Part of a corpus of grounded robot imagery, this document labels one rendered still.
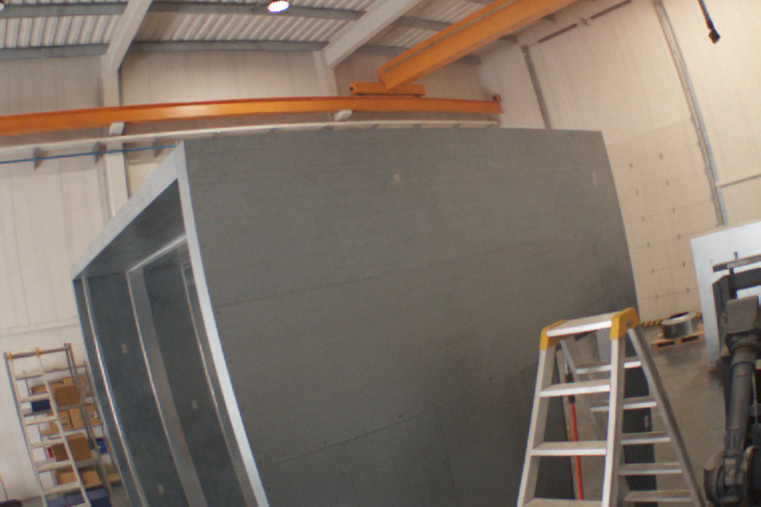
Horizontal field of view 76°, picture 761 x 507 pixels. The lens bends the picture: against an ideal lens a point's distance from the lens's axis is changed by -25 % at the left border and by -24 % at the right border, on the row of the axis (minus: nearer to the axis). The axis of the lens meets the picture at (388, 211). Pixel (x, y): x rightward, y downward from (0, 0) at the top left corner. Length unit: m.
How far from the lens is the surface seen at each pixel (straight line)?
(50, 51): 11.32
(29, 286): 10.31
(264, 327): 2.02
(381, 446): 2.27
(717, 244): 8.77
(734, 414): 3.37
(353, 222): 2.25
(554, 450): 2.16
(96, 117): 10.66
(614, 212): 3.68
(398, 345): 2.31
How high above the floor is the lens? 2.64
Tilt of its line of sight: 6 degrees up
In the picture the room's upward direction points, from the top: 12 degrees counter-clockwise
